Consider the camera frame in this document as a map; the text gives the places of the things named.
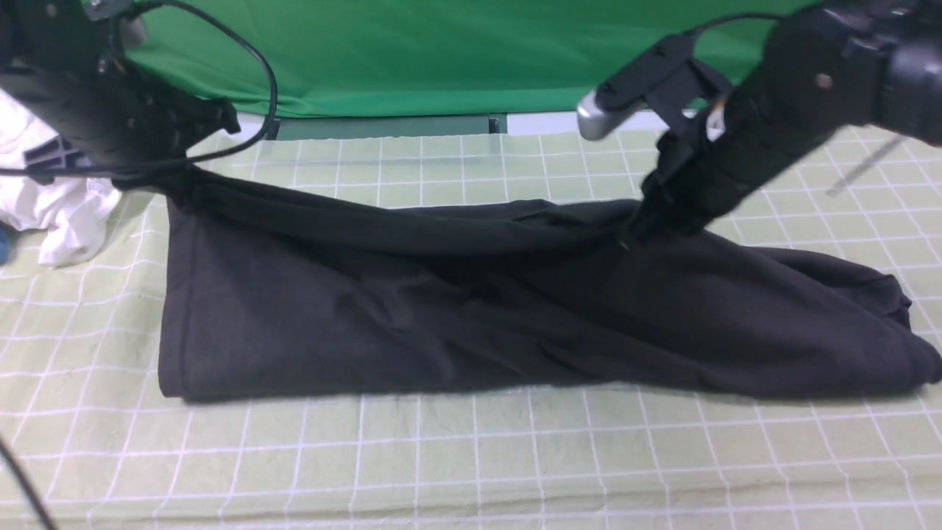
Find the crumpled white shirt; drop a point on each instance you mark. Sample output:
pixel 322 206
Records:
pixel 73 212

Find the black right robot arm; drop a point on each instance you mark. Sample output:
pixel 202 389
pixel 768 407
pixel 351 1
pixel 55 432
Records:
pixel 827 67

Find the light green checkered tablecloth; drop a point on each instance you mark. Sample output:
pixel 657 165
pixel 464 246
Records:
pixel 82 410

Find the blue object at left edge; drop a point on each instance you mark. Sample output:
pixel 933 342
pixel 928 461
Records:
pixel 6 244

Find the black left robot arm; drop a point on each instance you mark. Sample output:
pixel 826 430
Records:
pixel 119 25

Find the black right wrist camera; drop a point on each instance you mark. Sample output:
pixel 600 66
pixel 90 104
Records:
pixel 667 78

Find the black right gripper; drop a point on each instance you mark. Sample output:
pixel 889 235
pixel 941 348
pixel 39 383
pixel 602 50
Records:
pixel 772 121

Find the dark green metal base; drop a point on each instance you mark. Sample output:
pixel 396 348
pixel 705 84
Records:
pixel 285 129

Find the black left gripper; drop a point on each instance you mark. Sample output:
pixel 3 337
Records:
pixel 110 116

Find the green backdrop cloth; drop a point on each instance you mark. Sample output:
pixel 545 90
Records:
pixel 429 58

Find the dark gray long-sleeve top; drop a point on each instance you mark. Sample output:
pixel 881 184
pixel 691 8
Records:
pixel 274 293

